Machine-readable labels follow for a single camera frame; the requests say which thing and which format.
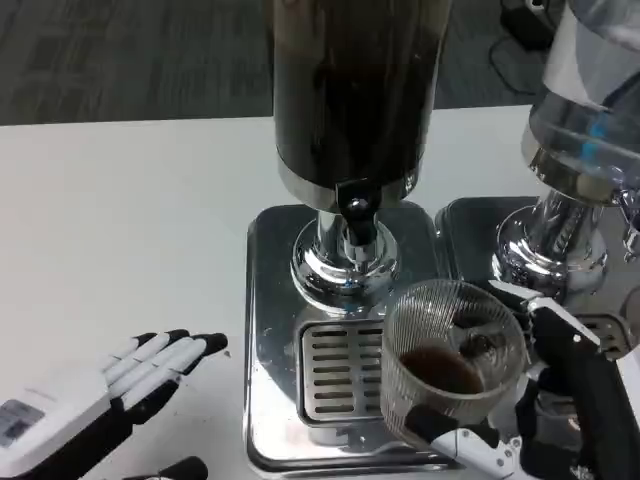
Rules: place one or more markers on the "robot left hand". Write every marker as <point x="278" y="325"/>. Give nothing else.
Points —
<point x="100" y="400"/>

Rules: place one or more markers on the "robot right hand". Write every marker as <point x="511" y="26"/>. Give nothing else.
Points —
<point x="585" y="390"/>

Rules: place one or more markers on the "clear ribbed glass cup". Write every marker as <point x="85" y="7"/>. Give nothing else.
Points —
<point x="450" y="350"/>

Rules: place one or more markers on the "chrome dispenser tap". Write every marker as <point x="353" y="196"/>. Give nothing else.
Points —
<point x="631" y="225"/>

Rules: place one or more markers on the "clear drink dispenser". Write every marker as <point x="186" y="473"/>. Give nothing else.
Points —
<point x="580" y="150"/>

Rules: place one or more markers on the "black dispenser tap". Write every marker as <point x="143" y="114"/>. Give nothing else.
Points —
<point x="357" y="210"/>

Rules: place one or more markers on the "black device on floor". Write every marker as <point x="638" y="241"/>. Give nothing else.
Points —
<point x="530" y="25"/>

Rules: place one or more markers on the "dark drink dispenser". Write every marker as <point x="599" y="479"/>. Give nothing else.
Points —
<point x="355" y="100"/>

